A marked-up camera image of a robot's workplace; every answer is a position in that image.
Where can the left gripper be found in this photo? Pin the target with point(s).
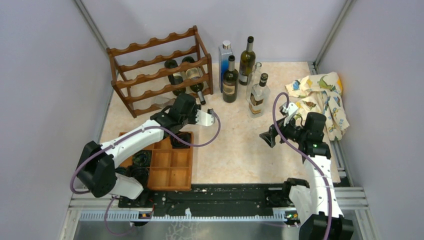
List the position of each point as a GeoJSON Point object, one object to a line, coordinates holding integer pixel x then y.
{"type": "Point", "coordinates": [196, 106]}

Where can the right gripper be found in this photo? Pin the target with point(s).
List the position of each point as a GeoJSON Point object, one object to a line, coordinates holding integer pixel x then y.
{"type": "Point", "coordinates": [270, 136]}

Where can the green wine bottle white label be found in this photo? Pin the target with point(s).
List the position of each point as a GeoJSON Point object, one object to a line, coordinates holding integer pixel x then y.
{"type": "Point", "coordinates": [175, 78]}

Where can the green wine bottle dark label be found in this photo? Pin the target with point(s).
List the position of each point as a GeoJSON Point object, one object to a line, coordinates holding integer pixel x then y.
{"type": "Point", "coordinates": [194, 74]}

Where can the clear liquor bottle black cap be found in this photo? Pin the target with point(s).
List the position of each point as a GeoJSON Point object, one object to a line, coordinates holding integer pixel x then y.
{"type": "Point", "coordinates": [258, 96]}

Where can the clear square glass bottle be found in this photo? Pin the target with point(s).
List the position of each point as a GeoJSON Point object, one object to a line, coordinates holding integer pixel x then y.
{"type": "Point", "coordinates": [162, 102]}

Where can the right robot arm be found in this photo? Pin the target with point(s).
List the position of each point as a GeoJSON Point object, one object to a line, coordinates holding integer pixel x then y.
{"type": "Point", "coordinates": [315, 201]}

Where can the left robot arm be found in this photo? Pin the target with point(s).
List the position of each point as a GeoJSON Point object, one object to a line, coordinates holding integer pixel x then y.
{"type": "Point", "coordinates": [98, 162]}

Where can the wooden wine rack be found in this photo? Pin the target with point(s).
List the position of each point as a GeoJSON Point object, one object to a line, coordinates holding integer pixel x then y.
{"type": "Point", "coordinates": [136, 85]}

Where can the dark bottle brown label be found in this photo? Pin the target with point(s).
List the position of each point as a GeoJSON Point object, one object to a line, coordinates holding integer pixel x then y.
{"type": "Point", "coordinates": [230, 81]}

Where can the clear tall glass bottle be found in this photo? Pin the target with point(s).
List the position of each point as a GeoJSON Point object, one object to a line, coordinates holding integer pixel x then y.
{"type": "Point", "coordinates": [253, 79]}

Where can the blue square glass bottle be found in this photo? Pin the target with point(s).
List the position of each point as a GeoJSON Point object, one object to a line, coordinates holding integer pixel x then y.
{"type": "Point", "coordinates": [224, 51]}

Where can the tall green wine bottle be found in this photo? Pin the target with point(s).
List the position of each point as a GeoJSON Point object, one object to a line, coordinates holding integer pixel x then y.
{"type": "Point", "coordinates": [247, 61]}

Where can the wooden compartment tray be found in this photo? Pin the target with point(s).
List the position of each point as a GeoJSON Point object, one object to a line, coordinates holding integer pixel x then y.
{"type": "Point", "coordinates": [171, 166]}

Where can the dinosaur print cloth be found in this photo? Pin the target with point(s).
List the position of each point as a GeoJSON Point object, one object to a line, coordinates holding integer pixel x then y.
{"type": "Point", "coordinates": [321, 93]}

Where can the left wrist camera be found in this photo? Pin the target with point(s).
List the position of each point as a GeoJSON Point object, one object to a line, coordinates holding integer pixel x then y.
{"type": "Point", "coordinates": [205, 119]}

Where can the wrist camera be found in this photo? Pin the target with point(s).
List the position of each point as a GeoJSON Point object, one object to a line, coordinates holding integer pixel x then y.
{"type": "Point", "coordinates": [205, 119]}
{"type": "Point", "coordinates": [288, 110]}

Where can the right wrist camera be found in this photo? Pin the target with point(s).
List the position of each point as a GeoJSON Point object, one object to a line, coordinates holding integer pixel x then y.
{"type": "Point", "coordinates": [288, 110]}

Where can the black cable coil tray middle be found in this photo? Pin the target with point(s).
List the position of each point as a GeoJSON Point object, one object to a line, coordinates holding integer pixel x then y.
{"type": "Point", "coordinates": [142, 158]}

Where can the black cable coil tray corner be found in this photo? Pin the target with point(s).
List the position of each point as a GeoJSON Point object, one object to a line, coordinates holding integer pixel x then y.
{"type": "Point", "coordinates": [140, 173]}

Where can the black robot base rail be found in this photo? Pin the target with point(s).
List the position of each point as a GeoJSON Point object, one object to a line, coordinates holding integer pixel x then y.
{"type": "Point", "coordinates": [214, 200]}

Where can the aluminium corner frame post right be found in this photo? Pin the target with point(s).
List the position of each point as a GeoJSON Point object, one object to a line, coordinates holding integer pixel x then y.
{"type": "Point", "coordinates": [348, 4]}

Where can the aluminium corner frame post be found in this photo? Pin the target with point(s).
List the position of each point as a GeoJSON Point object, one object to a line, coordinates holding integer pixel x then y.
{"type": "Point", "coordinates": [91, 23]}
{"type": "Point", "coordinates": [348, 4]}

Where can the aluminium corner frame post left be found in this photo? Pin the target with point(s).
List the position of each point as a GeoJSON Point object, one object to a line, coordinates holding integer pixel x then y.
{"type": "Point", "coordinates": [91, 23]}

